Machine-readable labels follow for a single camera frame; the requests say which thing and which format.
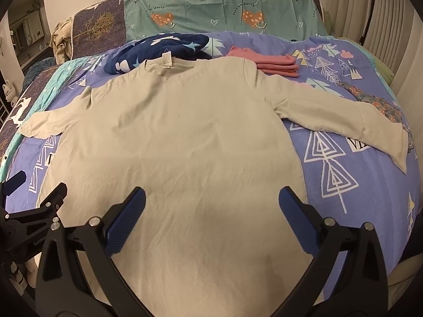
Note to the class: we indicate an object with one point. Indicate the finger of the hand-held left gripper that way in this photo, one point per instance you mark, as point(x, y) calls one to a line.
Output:
point(13, 182)
point(39, 213)

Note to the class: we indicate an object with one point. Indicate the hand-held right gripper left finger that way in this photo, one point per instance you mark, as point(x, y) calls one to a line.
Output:
point(127, 216)

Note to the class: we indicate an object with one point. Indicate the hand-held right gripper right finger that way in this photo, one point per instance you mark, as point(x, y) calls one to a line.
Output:
point(297, 218)

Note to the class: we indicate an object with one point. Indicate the beige t-shirt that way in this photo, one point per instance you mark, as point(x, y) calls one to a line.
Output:
point(185, 145)

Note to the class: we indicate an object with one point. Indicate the folded pink clothes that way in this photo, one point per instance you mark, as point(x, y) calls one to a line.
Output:
point(267, 60)

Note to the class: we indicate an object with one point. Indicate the purple tree-print blanket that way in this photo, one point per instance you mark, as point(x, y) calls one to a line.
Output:
point(333, 158)

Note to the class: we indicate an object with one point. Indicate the white cat figurine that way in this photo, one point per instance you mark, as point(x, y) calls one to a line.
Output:
point(8, 92)

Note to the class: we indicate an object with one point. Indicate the teal patterned sheet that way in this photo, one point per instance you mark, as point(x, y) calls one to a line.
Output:
point(43, 82)

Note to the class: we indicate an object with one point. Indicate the floral patterned cloth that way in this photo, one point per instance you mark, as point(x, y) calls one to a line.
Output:
point(380, 104)

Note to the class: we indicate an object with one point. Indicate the beige knitted cloth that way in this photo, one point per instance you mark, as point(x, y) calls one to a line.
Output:
point(62, 43)

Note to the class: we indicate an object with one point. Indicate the navy star-print cloth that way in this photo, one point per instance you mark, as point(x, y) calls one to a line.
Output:
point(155, 51)

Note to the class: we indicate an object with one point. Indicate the dark purple tree-print pillow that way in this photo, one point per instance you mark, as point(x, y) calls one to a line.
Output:
point(99, 26)

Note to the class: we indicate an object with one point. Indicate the cream curtain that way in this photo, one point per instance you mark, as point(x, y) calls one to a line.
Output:
point(380, 16)

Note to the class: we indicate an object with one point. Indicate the teal heart-print pillow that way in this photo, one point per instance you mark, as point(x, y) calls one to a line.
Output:
point(228, 10)

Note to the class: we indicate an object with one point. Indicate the wall mirror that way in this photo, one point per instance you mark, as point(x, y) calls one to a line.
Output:
point(24, 28)

